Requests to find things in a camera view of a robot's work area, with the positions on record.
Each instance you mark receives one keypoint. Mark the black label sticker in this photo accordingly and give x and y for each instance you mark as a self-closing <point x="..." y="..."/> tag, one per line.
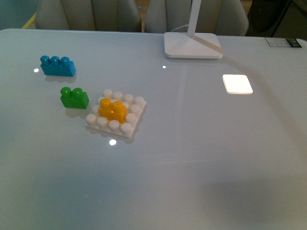
<point x="283" y="42"/>

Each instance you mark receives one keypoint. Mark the white studded base plate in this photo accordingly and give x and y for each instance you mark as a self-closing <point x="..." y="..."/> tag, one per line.
<point x="134" y="105"/>

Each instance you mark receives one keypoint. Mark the white desk lamp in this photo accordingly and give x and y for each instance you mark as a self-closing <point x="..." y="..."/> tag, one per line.
<point x="192" y="45"/>

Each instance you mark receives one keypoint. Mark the blue three-stud block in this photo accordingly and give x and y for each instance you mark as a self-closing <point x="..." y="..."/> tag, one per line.
<point x="55" y="66"/>

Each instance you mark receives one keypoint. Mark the beige chair right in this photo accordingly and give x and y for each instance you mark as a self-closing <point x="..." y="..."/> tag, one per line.
<point x="220" y="17"/>

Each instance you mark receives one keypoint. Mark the green two-stud block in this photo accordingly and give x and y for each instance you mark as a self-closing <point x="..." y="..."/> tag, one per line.
<point x="75" y="98"/>

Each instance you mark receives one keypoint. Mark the yellow two-stud block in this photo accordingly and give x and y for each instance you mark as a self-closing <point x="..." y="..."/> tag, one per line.
<point x="112" y="110"/>

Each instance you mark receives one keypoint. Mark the beige chair left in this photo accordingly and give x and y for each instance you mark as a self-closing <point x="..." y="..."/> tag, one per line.
<point x="88" y="15"/>

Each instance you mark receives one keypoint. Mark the beige chair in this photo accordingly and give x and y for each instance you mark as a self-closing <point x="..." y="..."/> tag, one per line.
<point x="88" y="15"/>
<point x="220" y="17"/>

